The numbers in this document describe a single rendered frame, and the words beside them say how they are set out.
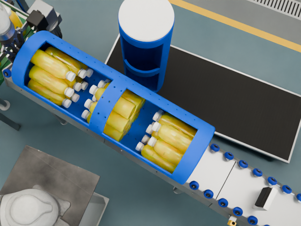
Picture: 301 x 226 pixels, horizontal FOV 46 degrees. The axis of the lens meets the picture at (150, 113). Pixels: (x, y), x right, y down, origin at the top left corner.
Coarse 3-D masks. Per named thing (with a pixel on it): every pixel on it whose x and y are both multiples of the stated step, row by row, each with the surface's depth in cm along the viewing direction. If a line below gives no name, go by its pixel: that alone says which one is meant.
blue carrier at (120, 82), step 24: (24, 48) 147; (72, 48) 153; (24, 72) 148; (96, 72) 168; (144, 96) 145; (96, 120) 145; (144, 120) 168; (192, 120) 145; (120, 144) 148; (144, 144) 165; (192, 144) 139; (192, 168) 139
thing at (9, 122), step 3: (0, 114) 227; (0, 117) 229; (3, 117) 232; (6, 117) 236; (0, 120) 231; (3, 120) 234; (6, 120) 238; (9, 120) 242; (6, 123) 241; (9, 123) 245; (12, 123) 249; (15, 123) 253; (12, 126) 251; (15, 126) 256; (18, 126) 260; (15, 129) 258; (18, 129) 263
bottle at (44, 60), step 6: (36, 54) 151; (42, 54) 151; (48, 54) 153; (30, 60) 152; (36, 60) 151; (42, 60) 151; (48, 60) 150; (54, 60) 151; (42, 66) 151; (48, 66) 150; (54, 66) 150; (60, 66) 150; (66, 66) 152; (48, 72) 153; (54, 72) 150; (60, 72) 150; (66, 72) 151; (66, 78) 152
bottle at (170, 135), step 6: (162, 126) 146; (168, 126) 145; (162, 132) 145; (168, 132) 144; (174, 132) 144; (180, 132) 145; (162, 138) 146; (168, 138) 144; (174, 138) 144; (180, 138) 143; (186, 138) 144; (192, 138) 145; (174, 144) 144; (180, 144) 143; (186, 144) 143; (180, 150) 146
